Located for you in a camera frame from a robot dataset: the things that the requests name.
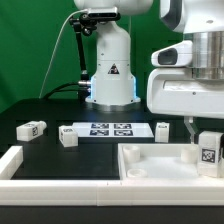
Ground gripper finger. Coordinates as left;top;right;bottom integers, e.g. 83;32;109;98
184;116;198;143

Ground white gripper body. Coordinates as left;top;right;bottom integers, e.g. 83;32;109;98
147;68;224;119

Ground white square tabletop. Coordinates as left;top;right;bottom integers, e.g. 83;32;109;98
117;143;224;181

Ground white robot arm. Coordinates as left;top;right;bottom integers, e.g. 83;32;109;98
74;0;224;127

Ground white U-shaped fence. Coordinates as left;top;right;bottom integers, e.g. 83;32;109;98
0;146;224;206

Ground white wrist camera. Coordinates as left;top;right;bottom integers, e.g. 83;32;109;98
151;40;193;67

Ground black cables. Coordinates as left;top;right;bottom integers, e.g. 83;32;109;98
43;82;92;100

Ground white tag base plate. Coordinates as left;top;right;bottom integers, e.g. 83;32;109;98
72;122;154;138

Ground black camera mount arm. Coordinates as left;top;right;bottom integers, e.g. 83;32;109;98
69;13;96;80

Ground grey cable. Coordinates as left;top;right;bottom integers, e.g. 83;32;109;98
38;9;90;99

